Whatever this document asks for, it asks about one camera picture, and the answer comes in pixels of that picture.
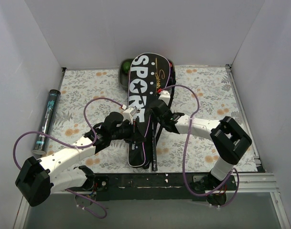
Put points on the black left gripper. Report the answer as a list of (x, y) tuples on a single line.
[(137, 131)]

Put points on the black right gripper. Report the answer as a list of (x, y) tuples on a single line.
[(154, 109)]

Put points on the black sport racket bag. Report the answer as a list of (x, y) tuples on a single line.
[(148, 73)]

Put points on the badminton racket handle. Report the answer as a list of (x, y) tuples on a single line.
[(154, 166)]

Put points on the black shuttlecock tube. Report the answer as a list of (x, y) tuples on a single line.
[(47, 120)]

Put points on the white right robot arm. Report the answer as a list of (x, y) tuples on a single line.
[(229, 138)]

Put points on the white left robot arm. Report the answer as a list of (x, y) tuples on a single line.
[(39, 178)]

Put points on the grey plastic tray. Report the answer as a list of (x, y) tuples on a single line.
[(123, 79)]

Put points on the floral table mat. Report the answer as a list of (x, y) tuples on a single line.
[(90, 95)]

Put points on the green lime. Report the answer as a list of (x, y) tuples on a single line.
[(126, 67)]

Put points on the black base bar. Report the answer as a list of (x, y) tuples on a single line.
[(138, 186)]

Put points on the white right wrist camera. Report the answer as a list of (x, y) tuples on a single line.
[(164, 95)]

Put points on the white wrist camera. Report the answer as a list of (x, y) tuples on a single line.
[(164, 95), (131, 112)]

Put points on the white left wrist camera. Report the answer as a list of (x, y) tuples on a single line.
[(131, 112)]

